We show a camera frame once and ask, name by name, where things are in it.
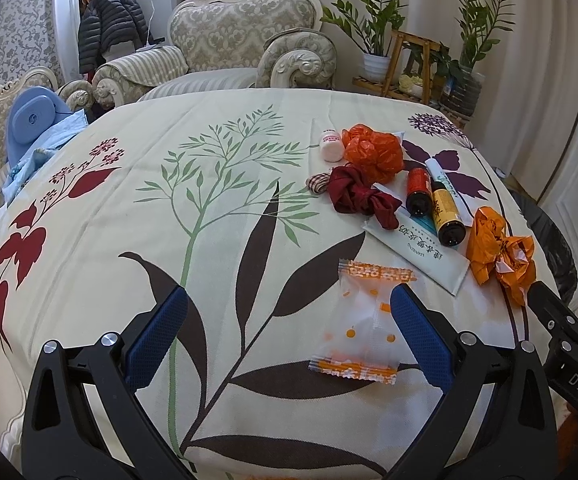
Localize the black lined trash bin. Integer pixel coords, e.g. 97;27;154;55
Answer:
510;190;578;307

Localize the yellow drink bottle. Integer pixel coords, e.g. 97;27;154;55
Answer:
431;180;467;247

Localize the red drink bottle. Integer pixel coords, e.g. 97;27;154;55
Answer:
405;168;434;218

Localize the clear orange candy wrapper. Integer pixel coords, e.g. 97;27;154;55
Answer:
309;260;416;385

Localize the white green tube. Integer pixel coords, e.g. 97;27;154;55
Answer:
425;157;474;228

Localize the orange plastic bag ball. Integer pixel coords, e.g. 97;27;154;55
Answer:
341;124;404;185

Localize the dark red scrunchie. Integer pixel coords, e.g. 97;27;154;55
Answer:
327;165;402;231

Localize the checkered twine bundle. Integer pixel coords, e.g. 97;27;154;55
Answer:
305;172;330;195

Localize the small white yogurt bottle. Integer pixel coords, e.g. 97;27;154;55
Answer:
318;129;345;162

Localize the white curtain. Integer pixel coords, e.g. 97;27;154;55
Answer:
321;0;578;178

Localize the small yellow flower pot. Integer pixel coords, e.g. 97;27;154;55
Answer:
397;74;423;99

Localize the wooden plant stand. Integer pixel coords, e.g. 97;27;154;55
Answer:
352;32;470;130

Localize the floral cream tablecloth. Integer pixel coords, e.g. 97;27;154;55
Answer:
0;86;570;480

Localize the light blue cloth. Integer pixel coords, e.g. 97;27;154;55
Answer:
1;110;88;205

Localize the tall plant in dark pot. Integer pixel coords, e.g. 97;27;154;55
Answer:
441;0;515;118

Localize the blue massage pillow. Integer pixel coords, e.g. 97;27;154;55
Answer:
4;86;72;167

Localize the plant in white pot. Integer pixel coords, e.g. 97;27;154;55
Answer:
321;0;407;82

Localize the black puffer jacket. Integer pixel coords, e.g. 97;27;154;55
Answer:
77;0;149;75

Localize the ornate cream armchair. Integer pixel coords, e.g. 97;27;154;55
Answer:
59;0;337;110

